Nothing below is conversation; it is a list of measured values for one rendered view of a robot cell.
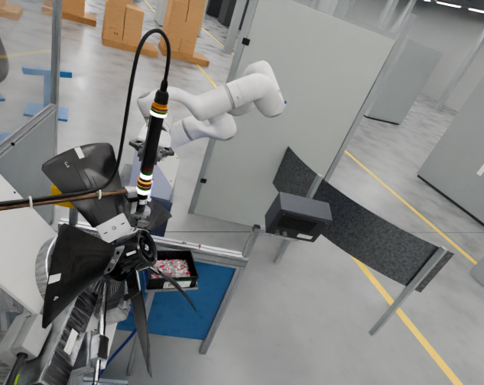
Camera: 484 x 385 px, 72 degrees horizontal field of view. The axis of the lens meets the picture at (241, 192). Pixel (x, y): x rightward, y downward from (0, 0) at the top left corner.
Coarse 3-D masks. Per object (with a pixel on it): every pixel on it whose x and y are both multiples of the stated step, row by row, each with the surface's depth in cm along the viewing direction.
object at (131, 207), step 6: (126, 186) 99; (132, 186) 100; (132, 192) 98; (126, 198) 100; (132, 198) 99; (138, 198) 100; (132, 204) 101; (132, 210) 102; (150, 210) 107; (132, 216) 103; (138, 216) 103; (144, 216) 104
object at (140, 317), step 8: (136, 296) 99; (136, 304) 99; (144, 304) 92; (136, 312) 99; (144, 312) 91; (136, 320) 100; (144, 320) 92; (144, 328) 92; (144, 336) 94; (144, 344) 95; (144, 352) 97
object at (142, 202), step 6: (162, 84) 85; (162, 90) 85; (156, 96) 86; (162, 96) 85; (168, 96) 87; (156, 102) 86; (162, 102) 86; (144, 198) 102; (138, 204) 103; (144, 204) 103; (138, 210) 104; (144, 210) 106
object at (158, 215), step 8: (152, 200) 134; (152, 208) 128; (160, 208) 133; (128, 216) 117; (152, 216) 123; (160, 216) 127; (168, 216) 132; (144, 224) 116; (152, 224) 119; (160, 224) 122
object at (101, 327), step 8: (104, 288) 98; (104, 296) 96; (104, 304) 94; (104, 312) 93; (104, 320) 92; (104, 328) 90; (96, 360) 85; (96, 368) 83; (96, 376) 82; (96, 384) 81
